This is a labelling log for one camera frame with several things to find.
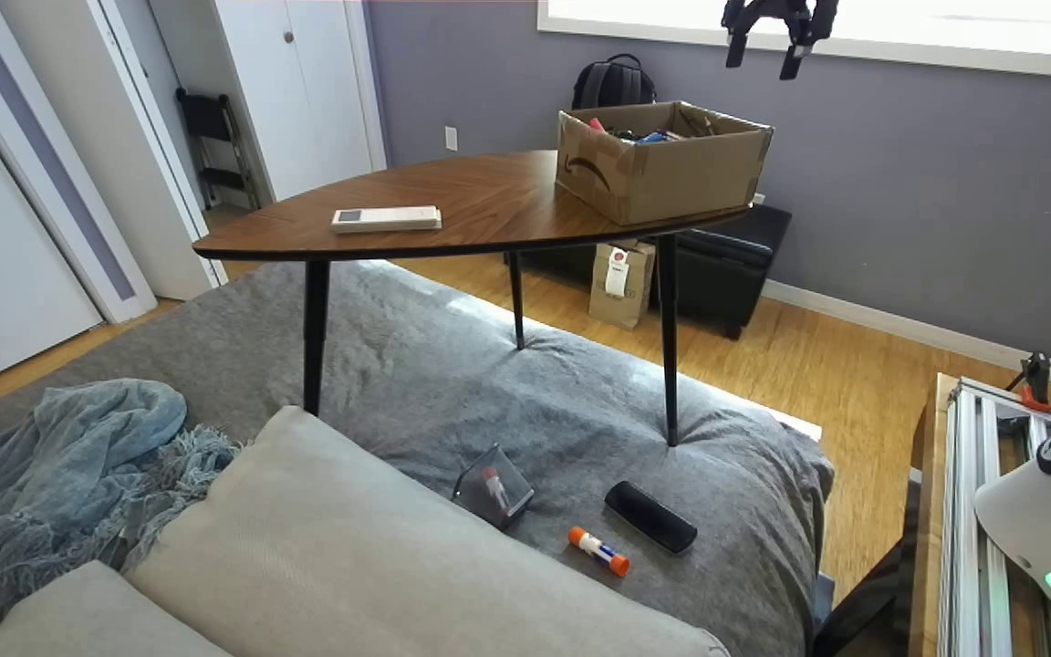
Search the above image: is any brown cardboard box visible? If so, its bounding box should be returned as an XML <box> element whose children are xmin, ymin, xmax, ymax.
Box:
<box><xmin>554</xmin><ymin>99</ymin><xmax>775</xmax><ymax>227</ymax></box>

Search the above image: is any small cardboard box with tag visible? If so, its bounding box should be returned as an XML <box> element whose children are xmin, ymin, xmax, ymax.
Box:
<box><xmin>588</xmin><ymin>239</ymin><xmax>658</xmax><ymax>330</ymax></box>

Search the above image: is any window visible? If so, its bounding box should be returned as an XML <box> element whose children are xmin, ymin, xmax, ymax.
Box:
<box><xmin>537</xmin><ymin>0</ymin><xmax>1051</xmax><ymax>82</ymax></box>

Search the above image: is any black backpack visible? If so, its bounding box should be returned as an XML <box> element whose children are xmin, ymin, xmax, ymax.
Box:
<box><xmin>570</xmin><ymin>53</ymin><xmax>658</xmax><ymax>111</ymax></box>

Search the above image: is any heap of small items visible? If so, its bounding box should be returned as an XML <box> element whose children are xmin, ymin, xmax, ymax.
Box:
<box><xmin>585</xmin><ymin>106</ymin><xmax>720</xmax><ymax>147</ymax></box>

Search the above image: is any black ottoman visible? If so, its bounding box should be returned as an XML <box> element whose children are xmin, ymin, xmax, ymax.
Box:
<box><xmin>505</xmin><ymin>202</ymin><xmax>794</xmax><ymax>341</ymax></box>

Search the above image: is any white remote control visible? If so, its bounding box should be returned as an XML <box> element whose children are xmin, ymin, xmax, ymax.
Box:
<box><xmin>331</xmin><ymin>205</ymin><xmax>443</xmax><ymax>235</ymax></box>

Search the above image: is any black and orange clamp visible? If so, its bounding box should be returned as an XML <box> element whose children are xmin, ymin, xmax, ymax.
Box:
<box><xmin>1006</xmin><ymin>350</ymin><xmax>1051</xmax><ymax>413</ymax></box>

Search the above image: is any white closet door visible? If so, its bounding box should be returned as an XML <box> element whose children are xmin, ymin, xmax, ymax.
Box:
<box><xmin>210</xmin><ymin>0</ymin><xmax>379</xmax><ymax>203</ymax></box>

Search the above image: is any black oblong case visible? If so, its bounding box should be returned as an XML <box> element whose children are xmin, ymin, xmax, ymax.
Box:
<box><xmin>604</xmin><ymin>480</ymin><xmax>699</xmax><ymax>556</ymax></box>

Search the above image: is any clear plastic case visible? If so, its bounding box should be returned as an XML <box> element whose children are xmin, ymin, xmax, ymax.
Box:
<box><xmin>451</xmin><ymin>443</ymin><xmax>536</xmax><ymax>530</ymax></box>

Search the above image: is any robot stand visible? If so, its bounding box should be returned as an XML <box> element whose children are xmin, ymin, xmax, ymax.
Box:
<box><xmin>907</xmin><ymin>371</ymin><xmax>1051</xmax><ymax>657</ymax></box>

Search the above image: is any orange capped glue stick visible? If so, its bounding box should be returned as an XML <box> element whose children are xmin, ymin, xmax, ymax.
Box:
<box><xmin>567</xmin><ymin>526</ymin><xmax>631</xmax><ymax>578</ymax></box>

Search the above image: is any black folded step stool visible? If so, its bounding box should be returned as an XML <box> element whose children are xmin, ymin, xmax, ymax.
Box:
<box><xmin>175</xmin><ymin>88</ymin><xmax>264</xmax><ymax>212</ymax></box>

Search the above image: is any large beige pillow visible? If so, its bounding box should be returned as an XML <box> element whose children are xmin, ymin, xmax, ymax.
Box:
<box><xmin>123</xmin><ymin>405</ymin><xmax>733</xmax><ymax>657</ymax></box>

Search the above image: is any blue fringed throw blanket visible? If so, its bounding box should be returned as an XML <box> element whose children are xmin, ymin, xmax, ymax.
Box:
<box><xmin>0</xmin><ymin>378</ymin><xmax>244</xmax><ymax>653</ymax></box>

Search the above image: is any small beige pillow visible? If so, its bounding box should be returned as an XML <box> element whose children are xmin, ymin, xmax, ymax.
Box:
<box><xmin>0</xmin><ymin>558</ymin><xmax>236</xmax><ymax>657</ymax></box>

